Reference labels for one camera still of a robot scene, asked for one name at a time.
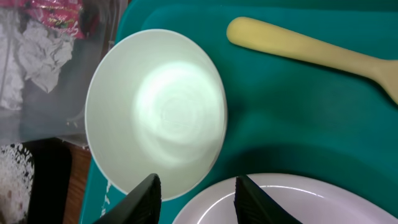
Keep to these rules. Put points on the cream green bowl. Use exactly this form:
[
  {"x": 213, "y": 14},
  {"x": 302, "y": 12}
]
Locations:
[{"x": 156, "y": 104}]

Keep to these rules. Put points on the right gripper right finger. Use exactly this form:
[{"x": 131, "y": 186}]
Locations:
[{"x": 254, "y": 206}]

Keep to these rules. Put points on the large white plate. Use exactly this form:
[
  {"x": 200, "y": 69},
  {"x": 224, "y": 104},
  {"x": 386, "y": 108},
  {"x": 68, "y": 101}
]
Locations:
[{"x": 306, "y": 199}]

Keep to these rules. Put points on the spilled white rice pile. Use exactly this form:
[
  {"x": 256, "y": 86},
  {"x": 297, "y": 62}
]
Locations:
[{"x": 17, "y": 171}]

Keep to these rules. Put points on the red snack wrapper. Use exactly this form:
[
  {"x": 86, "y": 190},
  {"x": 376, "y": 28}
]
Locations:
[{"x": 60, "y": 15}]

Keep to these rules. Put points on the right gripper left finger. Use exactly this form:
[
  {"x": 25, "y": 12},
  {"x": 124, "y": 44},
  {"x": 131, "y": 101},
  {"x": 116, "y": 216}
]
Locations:
[{"x": 141, "y": 206}]

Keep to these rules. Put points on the clear plastic bin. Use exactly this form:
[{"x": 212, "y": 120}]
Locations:
[{"x": 60, "y": 113}]

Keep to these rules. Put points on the black waste tray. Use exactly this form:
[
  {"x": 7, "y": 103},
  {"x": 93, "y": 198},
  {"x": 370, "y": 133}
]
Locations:
[{"x": 52, "y": 162}]

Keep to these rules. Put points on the yellow plastic spoon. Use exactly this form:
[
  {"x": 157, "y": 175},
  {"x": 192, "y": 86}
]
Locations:
[{"x": 268, "y": 38}]

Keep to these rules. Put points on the white napkin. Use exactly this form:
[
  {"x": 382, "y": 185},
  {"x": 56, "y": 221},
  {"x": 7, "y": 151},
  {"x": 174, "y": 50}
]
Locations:
[{"x": 29, "y": 51}]

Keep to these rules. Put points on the teal plastic tray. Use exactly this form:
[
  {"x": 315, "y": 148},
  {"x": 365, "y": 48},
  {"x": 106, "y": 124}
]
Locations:
[{"x": 288, "y": 116}]

